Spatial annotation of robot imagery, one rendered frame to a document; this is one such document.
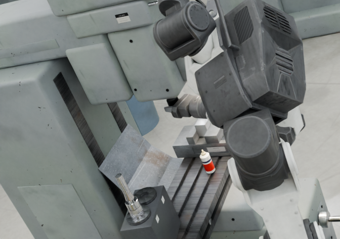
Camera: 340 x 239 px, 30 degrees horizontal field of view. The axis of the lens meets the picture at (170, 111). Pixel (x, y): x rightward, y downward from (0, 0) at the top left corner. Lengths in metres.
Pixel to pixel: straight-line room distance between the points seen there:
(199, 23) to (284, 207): 0.58
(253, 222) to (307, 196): 0.26
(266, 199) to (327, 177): 2.04
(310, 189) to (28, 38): 1.28
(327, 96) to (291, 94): 2.81
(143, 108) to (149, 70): 2.54
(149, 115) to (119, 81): 2.54
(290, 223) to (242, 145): 0.40
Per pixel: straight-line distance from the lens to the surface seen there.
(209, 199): 2.49
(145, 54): 2.29
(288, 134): 2.18
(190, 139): 2.69
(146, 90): 2.38
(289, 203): 1.85
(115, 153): 2.75
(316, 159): 4.02
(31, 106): 2.51
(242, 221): 2.56
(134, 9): 2.18
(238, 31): 1.81
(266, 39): 1.76
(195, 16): 1.73
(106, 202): 2.71
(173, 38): 1.77
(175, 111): 2.43
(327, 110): 4.44
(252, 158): 1.57
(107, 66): 2.36
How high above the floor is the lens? 2.39
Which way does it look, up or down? 28 degrees down
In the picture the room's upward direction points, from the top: 23 degrees counter-clockwise
